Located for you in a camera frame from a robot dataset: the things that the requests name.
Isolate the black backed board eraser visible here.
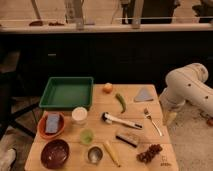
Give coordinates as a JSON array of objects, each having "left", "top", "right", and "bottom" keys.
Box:
[{"left": 115, "top": 132, "right": 140, "bottom": 147}]

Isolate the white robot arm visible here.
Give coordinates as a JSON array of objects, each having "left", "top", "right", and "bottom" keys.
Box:
[{"left": 159, "top": 63, "right": 213, "bottom": 125}]

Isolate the small metal cup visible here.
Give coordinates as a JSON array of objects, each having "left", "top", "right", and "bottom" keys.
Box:
[{"left": 88, "top": 146, "right": 103, "bottom": 164}]

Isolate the green plastic cup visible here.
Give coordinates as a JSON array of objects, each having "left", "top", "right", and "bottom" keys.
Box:
[{"left": 80, "top": 129, "right": 94, "bottom": 145}]

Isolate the silver fork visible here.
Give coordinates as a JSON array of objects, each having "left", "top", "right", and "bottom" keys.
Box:
[{"left": 144, "top": 108, "right": 163, "bottom": 136}]

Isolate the grey triangular cloth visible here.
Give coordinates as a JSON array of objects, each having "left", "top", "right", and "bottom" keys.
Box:
[{"left": 134, "top": 87, "right": 153, "bottom": 102}]

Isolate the brown grape bunch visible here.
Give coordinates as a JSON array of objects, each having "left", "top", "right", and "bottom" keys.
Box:
[{"left": 136, "top": 144, "right": 163, "bottom": 164}]

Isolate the green chili pepper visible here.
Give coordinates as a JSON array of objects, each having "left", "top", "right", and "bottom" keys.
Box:
[{"left": 115, "top": 93, "right": 126, "bottom": 113}]

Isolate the green plastic tray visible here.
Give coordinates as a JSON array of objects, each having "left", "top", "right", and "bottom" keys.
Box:
[{"left": 39, "top": 77, "right": 94, "bottom": 110}]

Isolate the blue sponge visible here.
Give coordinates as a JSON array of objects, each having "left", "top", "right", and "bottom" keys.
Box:
[{"left": 45, "top": 114, "right": 60, "bottom": 134}]

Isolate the orange plate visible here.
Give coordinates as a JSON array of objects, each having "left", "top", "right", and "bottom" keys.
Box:
[{"left": 37, "top": 111, "right": 65, "bottom": 140}]

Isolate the dark red bowl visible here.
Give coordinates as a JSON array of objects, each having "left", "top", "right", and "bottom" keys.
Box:
[{"left": 40, "top": 139, "right": 70, "bottom": 169}]

